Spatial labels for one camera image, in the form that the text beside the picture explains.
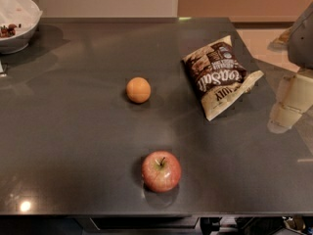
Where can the gray gripper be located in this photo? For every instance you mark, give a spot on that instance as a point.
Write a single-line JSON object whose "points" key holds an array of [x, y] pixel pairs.
{"points": [[302, 41]]}

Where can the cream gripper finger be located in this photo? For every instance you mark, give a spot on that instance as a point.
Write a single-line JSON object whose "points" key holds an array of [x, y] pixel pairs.
{"points": [[282, 119]]}

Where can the orange fruit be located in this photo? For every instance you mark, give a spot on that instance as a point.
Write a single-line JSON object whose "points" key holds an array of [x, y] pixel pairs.
{"points": [[138, 90]]}

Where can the brown chip bag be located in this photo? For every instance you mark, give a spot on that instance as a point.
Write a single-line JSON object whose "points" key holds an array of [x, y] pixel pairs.
{"points": [[219, 77]]}

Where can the red apple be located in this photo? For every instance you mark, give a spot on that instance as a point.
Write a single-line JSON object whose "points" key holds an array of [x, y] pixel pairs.
{"points": [[161, 171]]}

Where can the white bowl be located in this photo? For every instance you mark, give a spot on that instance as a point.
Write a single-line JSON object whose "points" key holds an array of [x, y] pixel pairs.
{"points": [[18, 21]]}

